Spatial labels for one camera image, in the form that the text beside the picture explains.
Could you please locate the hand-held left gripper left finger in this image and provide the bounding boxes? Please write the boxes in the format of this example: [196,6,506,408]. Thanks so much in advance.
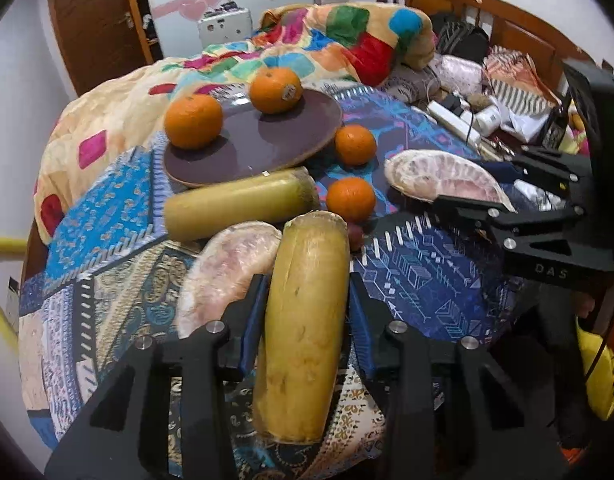
[44,274,270,480]

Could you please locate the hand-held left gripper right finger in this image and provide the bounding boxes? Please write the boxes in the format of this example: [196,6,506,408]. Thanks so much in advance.
[348,272,570,480]

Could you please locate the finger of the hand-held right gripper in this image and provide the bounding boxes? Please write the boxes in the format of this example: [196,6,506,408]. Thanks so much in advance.
[429,195,614,289]
[511,145,594,197]

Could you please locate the peeled pomelo piece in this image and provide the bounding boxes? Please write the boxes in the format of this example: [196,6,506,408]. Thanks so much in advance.
[384,149,516,212]
[177,224,282,339]

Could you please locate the greenish yellow sugarcane piece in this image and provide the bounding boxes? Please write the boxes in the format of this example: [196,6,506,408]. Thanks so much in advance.
[164,167,320,242]

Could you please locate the small orange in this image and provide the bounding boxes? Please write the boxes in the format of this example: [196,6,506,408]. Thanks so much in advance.
[335,125,378,167]
[326,177,376,224]

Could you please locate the brown round plate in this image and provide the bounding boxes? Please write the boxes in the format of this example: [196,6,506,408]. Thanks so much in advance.
[163,88,344,190]

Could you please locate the white bottle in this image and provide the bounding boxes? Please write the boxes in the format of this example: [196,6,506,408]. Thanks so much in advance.
[474,105,502,134]

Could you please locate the striped fabric bag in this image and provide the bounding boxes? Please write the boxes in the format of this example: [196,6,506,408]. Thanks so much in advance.
[484,45,562,112]

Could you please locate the white power strip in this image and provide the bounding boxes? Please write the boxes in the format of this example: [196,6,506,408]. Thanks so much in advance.
[427,100,482,144]

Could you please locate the pink patterned bag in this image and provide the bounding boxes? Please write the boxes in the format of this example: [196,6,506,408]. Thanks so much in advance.
[439,55,484,94]

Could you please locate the wooden bed headboard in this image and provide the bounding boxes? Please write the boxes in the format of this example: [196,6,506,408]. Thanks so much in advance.
[377,0,612,92]

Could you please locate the black backpack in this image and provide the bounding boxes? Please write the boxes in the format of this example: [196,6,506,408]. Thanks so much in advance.
[431,12,490,64]

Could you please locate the yellow plastic bag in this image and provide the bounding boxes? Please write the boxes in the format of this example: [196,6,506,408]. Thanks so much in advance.
[577,320,614,422]

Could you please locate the blue patchwork printed blanket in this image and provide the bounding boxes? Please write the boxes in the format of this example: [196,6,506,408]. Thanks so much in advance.
[19,80,538,480]

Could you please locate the large orange with sticker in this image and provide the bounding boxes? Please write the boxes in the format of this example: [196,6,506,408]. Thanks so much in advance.
[249,67,304,115]

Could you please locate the colourful patch yellow quilt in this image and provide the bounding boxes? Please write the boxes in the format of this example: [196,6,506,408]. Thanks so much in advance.
[34,2,435,247]

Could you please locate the small white cabinet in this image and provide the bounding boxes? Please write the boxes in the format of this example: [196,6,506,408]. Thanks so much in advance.
[197,7,252,49]

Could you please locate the brown wooden door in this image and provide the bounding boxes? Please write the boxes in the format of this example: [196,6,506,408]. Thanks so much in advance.
[44,0,154,97]

